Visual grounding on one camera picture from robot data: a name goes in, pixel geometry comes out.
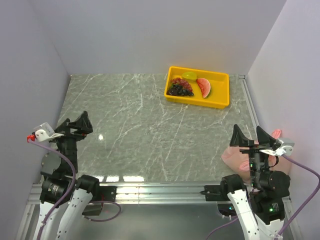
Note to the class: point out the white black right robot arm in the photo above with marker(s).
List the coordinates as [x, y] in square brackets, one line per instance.
[261, 213]

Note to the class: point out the yellow plastic tray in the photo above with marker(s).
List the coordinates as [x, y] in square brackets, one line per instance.
[219, 96]

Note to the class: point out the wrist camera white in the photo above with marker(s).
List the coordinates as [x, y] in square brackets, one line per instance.
[283, 146]
[44, 132]

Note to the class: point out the red grape bunch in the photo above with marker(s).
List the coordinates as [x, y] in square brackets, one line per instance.
[181, 82]

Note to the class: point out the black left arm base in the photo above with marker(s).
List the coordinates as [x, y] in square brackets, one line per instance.
[105, 193]

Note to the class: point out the dark purple grape bunch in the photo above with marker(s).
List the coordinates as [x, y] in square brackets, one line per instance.
[179, 91]

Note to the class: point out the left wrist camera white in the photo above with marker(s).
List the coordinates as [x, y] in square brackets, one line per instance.
[44, 132]

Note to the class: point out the pink plastic bag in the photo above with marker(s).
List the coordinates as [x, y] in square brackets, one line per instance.
[239, 163]

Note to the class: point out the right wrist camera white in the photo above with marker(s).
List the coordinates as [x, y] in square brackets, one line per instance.
[283, 146]

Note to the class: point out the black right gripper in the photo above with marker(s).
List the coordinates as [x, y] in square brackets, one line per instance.
[265, 140]

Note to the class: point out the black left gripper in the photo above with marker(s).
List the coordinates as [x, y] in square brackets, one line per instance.
[82, 124]

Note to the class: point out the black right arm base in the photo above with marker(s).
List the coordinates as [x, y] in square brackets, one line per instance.
[214, 193]

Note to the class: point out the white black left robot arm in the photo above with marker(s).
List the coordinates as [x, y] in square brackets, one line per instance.
[63, 197]

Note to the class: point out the watermelon slice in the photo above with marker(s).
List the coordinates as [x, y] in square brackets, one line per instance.
[205, 87]

